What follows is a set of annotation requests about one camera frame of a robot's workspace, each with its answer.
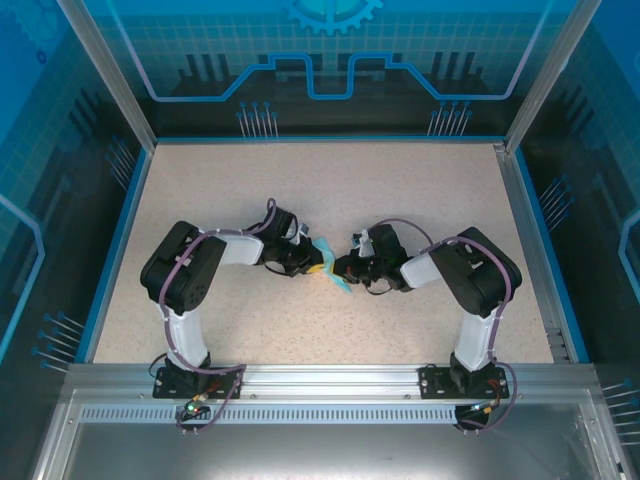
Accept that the light blue paper sheet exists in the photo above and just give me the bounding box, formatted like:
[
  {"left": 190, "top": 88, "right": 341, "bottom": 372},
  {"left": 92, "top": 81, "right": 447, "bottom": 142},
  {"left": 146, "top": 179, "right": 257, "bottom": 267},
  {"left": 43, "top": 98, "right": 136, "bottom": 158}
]
[{"left": 312, "top": 237, "right": 357, "bottom": 297}]

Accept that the blue table border strip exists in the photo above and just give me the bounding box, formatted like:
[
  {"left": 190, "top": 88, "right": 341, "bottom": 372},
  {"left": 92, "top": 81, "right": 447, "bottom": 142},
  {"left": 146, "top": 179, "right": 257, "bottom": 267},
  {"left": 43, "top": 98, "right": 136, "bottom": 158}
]
[
  {"left": 74, "top": 147, "right": 154, "bottom": 364},
  {"left": 509, "top": 149, "right": 591, "bottom": 364}
]

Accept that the brushed metal panel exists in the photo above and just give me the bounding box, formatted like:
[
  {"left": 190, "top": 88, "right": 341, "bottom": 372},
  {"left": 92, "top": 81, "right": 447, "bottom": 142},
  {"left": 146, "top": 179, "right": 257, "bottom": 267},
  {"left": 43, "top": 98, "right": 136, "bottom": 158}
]
[{"left": 29, "top": 389, "right": 626, "bottom": 480}]

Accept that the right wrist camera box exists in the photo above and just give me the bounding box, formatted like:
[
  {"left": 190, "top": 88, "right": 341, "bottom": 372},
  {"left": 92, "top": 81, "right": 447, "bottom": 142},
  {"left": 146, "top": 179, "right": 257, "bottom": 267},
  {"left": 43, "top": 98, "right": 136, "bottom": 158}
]
[{"left": 351, "top": 228, "right": 375, "bottom": 259}]

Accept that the aluminium mounting rail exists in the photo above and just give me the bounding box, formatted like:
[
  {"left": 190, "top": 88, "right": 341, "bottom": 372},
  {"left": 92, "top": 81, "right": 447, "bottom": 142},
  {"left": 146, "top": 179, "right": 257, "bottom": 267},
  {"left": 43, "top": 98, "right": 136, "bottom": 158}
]
[{"left": 67, "top": 363, "right": 596, "bottom": 401}]

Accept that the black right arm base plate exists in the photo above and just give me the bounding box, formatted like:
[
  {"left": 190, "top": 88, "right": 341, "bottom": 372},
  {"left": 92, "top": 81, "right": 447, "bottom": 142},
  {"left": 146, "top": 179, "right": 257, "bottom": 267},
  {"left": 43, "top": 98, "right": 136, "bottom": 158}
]
[{"left": 418, "top": 363, "right": 511, "bottom": 400}]

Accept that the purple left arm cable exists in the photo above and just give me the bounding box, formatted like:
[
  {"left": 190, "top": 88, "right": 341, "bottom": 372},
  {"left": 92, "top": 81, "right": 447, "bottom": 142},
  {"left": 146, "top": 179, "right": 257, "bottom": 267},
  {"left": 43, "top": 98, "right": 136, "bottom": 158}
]
[{"left": 158, "top": 198, "right": 249, "bottom": 434}]

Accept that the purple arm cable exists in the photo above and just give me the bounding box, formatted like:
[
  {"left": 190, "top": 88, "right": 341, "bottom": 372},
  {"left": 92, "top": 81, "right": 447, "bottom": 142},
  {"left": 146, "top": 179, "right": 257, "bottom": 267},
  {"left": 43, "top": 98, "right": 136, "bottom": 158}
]
[
  {"left": 367, "top": 217, "right": 521, "bottom": 432},
  {"left": 158, "top": 198, "right": 249, "bottom": 434}
]

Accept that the slotted aluminium cable duct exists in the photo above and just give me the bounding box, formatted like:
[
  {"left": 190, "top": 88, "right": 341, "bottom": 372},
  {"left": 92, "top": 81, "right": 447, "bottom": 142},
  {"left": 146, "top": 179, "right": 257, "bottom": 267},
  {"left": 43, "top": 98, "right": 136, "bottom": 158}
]
[{"left": 79, "top": 407, "right": 501, "bottom": 426}]

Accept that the aluminium side rail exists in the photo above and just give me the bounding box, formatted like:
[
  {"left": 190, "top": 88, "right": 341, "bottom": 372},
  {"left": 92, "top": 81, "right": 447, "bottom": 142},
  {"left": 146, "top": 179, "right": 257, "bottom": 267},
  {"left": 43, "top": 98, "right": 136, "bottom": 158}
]
[{"left": 492, "top": 142, "right": 571, "bottom": 364}]

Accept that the left cable connector with LED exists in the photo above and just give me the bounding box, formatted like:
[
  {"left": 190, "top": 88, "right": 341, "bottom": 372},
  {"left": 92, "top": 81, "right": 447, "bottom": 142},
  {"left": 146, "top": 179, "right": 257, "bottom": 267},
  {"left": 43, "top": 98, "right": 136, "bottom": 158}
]
[{"left": 182, "top": 392, "right": 209, "bottom": 419}]

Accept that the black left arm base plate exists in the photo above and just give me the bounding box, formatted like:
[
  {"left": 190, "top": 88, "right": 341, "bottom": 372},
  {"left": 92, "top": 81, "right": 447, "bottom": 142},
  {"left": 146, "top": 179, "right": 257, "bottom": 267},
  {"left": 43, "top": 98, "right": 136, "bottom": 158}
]
[{"left": 152, "top": 366, "right": 245, "bottom": 400}]

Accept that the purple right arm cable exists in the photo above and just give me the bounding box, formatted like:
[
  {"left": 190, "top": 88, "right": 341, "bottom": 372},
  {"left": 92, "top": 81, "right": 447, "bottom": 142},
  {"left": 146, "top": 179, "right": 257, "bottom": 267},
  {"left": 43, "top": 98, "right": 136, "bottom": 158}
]
[{"left": 367, "top": 217, "right": 521, "bottom": 432}]

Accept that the aluminium frame post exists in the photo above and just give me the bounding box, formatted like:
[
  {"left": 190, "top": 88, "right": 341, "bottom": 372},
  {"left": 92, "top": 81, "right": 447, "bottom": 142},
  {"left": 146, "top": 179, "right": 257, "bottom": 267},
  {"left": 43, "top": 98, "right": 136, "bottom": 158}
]
[
  {"left": 54, "top": 0, "right": 159, "bottom": 151},
  {"left": 504, "top": 0, "right": 604, "bottom": 154}
]

